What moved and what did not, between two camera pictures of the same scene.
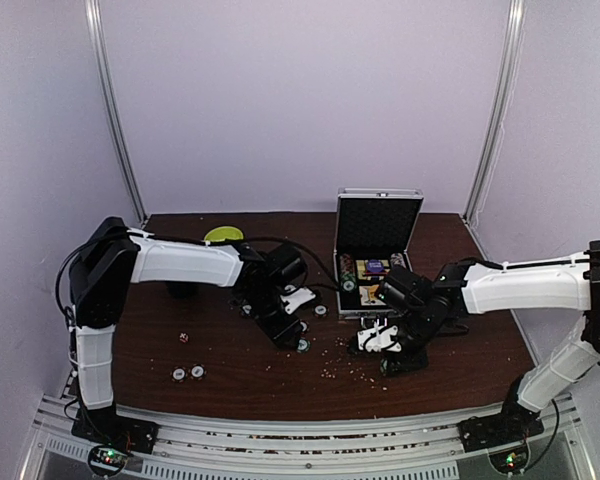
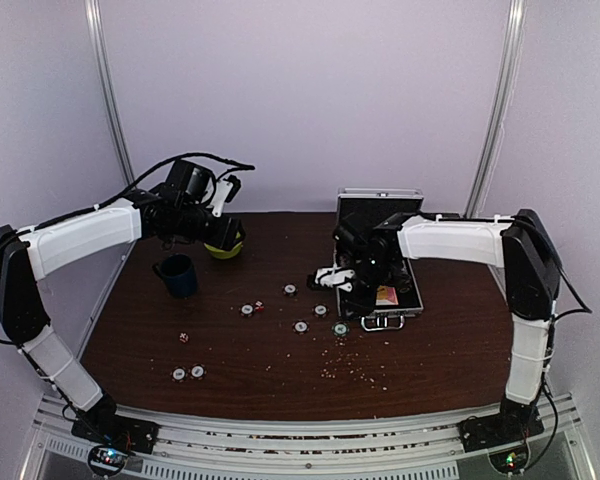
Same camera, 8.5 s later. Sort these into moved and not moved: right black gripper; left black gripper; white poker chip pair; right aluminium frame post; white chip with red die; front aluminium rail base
Moved: right black gripper; left black gripper
Not moved: white chip with red die; front aluminium rail base; white poker chip pair; right aluminium frame post
